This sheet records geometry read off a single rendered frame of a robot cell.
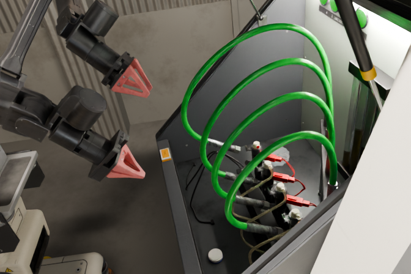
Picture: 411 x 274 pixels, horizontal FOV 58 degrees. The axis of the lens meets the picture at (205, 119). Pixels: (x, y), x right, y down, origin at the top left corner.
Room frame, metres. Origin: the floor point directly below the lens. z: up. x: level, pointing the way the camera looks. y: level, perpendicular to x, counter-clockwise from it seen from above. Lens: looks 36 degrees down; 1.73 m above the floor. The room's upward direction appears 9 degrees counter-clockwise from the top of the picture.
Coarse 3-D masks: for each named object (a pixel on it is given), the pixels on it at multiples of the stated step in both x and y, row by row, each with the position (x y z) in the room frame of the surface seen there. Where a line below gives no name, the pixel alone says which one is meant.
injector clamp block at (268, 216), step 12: (240, 168) 0.78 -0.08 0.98; (276, 180) 0.71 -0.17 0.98; (240, 192) 0.75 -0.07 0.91; (252, 192) 0.68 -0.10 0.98; (264, 192) 0.73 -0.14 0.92; (252, 216) 0.65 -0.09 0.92; (264, 216) 0.60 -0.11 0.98; (288, 228) 0.56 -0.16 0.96; (264, 240) 0.56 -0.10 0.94; (276, 240) 0.52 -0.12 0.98
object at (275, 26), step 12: (276, 24) 0.74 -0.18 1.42; (288, 24) 0.75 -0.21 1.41; (240, 36) 0.73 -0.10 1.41; (252, 36) 0.74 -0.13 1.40; (312, 36) 0.75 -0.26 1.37; (228, 48) 0.73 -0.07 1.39; (216, 60) 0.72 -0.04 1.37; (324, 60) 0.76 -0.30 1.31; (204, 72) 0.72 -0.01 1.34; (192, 84) 0.71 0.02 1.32; (192, 132) 0.71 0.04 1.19
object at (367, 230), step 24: (408, 72) 0.39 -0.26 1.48; (408, 96) 0.37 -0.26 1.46; (384, 120) 0.39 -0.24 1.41; (408, 120) 0.35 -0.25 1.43; (384, 144) 0.37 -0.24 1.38; (408, 144) 0.34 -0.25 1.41; (360, 168) 0.39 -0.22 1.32; (384, 168) 0.35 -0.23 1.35; (408, 168) 0.32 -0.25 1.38; (360, 192) 0.37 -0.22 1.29; (384, 192) 0.33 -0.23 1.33; (408, 192) 0.30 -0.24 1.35; (336, 216) 0.39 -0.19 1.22; (360, 216) 0.35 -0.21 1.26; (384, 216) 0.32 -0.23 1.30; (408, 216) 0.29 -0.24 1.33; (336, 240) 0.37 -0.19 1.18; (360, 240) 0.33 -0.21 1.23; (384, 240) 0.30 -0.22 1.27; (408, 240) 0.27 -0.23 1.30; (336, 264) 0.35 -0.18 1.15; (360, 264) 0.31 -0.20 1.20; (384, 264) 0.28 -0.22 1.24
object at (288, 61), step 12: (288, 60) 0.66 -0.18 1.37; (300, 60) 0.67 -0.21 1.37; (264, 72) 0.65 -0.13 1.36; (240, 84) 0.65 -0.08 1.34; (324, 84) 0.68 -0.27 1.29; (228, 96) 0.64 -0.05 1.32; (216, 108) 0.64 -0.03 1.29; (204, 132) 0.64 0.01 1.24; (204, 144) 0.63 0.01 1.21; (204, 156) 0.63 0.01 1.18; (252, 180) 0.65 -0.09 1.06
